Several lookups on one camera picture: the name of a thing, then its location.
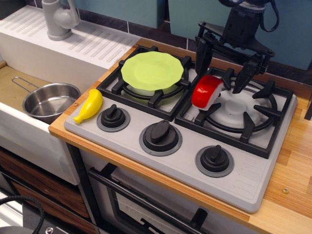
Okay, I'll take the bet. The white toy sink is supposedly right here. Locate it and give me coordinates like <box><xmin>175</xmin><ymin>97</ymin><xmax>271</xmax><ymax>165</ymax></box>
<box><xmin>0</xmin><ymin>6</ymin><xmax>139</xmax><ymax>185</ymax></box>

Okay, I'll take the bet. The small steel pot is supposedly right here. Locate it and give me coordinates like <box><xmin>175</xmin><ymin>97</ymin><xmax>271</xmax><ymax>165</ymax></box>
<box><xmin>12</xmin><ymin>77</ymin><xmax>81</xmax><ymax>124</ymax></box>

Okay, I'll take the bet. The yellow toy banana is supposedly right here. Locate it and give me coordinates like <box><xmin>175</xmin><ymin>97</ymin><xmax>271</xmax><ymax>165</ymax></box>
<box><xmin>73</xmin><ymin>89</ymin><xmax>103</xmax><ymax>124</ymax></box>

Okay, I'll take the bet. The red white salmon sushi toy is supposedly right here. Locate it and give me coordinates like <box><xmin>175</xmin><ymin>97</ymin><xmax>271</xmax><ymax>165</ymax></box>
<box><xmin>191</xmin><ymin>75</ymin><xmax>224</xmax><ymax>111</ymax></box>

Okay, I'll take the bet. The black stove knob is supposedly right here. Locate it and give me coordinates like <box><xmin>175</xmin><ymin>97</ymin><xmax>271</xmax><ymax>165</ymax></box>
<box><xmin>97</xmin><ymin>104</ymin><xmax>131</xmax><ymax>133</ymax></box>
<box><xmin>139</xmin><ymin>120</ymin><xmax>183</xmax><ymax>156</ymax></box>
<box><xmin>195</xmin><ymin>145</ymin><xmax>234</xmax><ymax>178</ymax></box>

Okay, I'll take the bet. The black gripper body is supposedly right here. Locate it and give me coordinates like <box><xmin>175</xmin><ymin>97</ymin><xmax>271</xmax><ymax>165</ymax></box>
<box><xmin>195</xmin><ymin>6</ymin><xmax>274</xmax><ymax>74</ymax></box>

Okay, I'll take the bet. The black middle stove knob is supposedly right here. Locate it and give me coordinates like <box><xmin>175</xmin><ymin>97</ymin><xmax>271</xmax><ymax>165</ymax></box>
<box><xmin>139</xmin><ymin>120</ymin><xmax>183</xmax><ymax>156</ymax></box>

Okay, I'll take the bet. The black left burner grate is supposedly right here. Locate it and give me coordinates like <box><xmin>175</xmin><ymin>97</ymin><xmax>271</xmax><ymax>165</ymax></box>
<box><xmin>98</xmin><ymin>46</ymin><xmax>199</xmax><ymax>121</ymax></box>

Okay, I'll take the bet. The wooden drawer front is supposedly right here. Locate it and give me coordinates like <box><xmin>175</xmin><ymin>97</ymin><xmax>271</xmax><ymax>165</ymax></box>
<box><xmin>0</xmin><ymin>147</ymin><xmax>97</xmax><ymax>234</ymax></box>

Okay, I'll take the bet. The black left stove knob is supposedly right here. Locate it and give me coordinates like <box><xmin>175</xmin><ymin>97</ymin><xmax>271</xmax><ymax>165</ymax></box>
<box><xmin>97</xmin><ymin>104</ymin><xmax>131</xmax><ymax>133</ymax></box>

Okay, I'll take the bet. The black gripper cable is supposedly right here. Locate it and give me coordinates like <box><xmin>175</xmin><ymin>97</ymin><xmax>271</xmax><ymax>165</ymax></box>
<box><xmin>259</xmin><ymin>0</ymin><xmax>281</xmax><ymax>32</ymax></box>

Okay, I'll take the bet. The green plastic plate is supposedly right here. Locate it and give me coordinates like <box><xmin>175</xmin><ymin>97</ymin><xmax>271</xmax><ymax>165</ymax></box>
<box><xmin>121</xmin><ymin>51</ymin><xmax>184</xmax><ymax>91</ymax></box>

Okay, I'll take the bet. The grey toy faucet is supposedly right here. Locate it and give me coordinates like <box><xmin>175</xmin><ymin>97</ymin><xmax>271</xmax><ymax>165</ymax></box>
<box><xmin>41</xmin><ymin>0</ymin><xmax>79</xmax><ymax>41</ymax></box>

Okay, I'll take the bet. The grey toy stove top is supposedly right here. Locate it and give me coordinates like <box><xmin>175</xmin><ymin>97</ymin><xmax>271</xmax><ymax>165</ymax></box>
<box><xmin>63</xmin><ymin>45</ymin><xmax>298</xmax><ymax>214</ymax></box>

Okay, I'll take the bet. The black right stove knob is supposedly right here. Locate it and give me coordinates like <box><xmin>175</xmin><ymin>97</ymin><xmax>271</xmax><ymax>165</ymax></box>
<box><xmin>195</xmin><ymin>145</ymin><xmax>234</xmax><ymax>178</ymax></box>

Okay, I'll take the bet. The black braided cable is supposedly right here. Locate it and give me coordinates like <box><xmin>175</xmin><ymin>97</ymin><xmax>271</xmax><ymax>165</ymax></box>
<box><xmin>0</xmin><ymin>195</ymin><xmax>46</xmax><ymax>234</ymax></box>

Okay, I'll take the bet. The toy oven door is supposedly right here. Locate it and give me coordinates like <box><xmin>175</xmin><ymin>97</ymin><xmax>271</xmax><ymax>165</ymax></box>
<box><xmin>87</xmin><ymin>162</ymin><xmax>247</xmax><ymax>234</ymax></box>

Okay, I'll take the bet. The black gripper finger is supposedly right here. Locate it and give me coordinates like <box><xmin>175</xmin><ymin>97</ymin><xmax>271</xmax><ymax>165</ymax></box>
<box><xmin>196</xmin><ymin>40</ymin><xmax>213</xmax><ymax>76</ymax></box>
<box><xmin>233</xmin><ymin>60</ymin><xmax>258</xmax><ymax>94</ymax></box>

